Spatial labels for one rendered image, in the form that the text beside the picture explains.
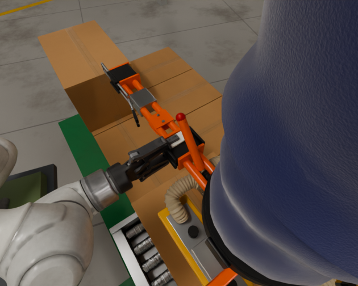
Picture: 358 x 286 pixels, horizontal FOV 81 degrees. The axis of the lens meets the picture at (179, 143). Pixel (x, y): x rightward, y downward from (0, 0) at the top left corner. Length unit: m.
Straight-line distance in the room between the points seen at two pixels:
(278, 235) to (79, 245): 0.27
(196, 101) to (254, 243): 1.46
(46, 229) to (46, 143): 2.08
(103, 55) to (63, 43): 0.31
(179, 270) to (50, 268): 0.50
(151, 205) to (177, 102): 1.00
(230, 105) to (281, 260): 0.17
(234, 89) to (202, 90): 1.59
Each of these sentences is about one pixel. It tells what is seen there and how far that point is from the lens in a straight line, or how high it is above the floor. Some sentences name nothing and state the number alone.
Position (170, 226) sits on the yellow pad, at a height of 1.13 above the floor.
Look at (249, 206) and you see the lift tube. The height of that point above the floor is 1.55.
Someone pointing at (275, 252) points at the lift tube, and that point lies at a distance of 0.26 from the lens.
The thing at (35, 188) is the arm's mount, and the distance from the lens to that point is 1.19.
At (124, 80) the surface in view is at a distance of 0.74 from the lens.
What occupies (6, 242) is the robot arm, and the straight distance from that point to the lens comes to 0.39.
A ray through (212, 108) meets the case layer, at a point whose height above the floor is 0.54.
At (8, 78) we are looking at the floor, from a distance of 3.42.
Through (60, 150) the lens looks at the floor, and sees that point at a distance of 2.32.
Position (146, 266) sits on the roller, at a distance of 1.19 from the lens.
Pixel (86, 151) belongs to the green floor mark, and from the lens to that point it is 2.19.
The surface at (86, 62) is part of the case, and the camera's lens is 1.45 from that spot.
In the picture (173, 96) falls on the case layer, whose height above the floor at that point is 0.54.
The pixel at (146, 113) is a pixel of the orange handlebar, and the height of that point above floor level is 1.25.
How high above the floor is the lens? 1.73
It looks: 57 degrees down
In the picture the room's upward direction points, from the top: straight up
